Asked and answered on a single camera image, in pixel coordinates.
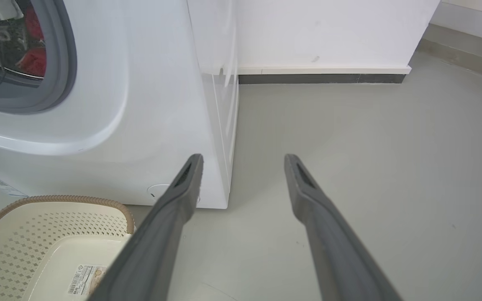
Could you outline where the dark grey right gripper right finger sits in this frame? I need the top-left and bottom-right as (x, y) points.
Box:
(284, 154), (403, 301)

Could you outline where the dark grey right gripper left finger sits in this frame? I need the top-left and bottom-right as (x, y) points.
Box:
(87, 153), (204, 301)

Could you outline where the cream perforated laundry basket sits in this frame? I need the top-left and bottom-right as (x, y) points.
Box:
(0, 195), (135, 301)

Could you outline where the white front-load washing machine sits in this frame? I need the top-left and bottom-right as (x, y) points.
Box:
(0, 0), (240, 209)

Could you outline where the white barcode sticker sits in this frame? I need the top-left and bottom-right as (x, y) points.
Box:
(67, 264), (108, 296)

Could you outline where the grey rubber door gasket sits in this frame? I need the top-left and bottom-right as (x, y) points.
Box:
(0, 0), (77, 115)

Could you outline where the red garment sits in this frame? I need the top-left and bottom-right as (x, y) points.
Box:
(15, 6), (47, 78)

